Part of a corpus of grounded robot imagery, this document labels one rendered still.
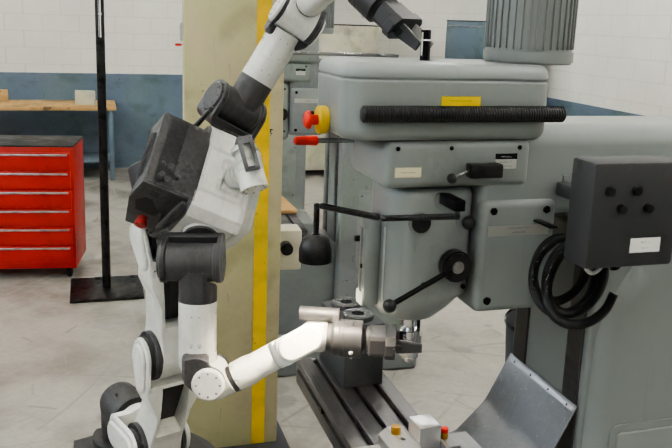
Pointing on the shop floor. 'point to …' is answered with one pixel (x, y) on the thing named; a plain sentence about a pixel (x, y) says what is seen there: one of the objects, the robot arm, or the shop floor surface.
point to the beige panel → (208, 412)
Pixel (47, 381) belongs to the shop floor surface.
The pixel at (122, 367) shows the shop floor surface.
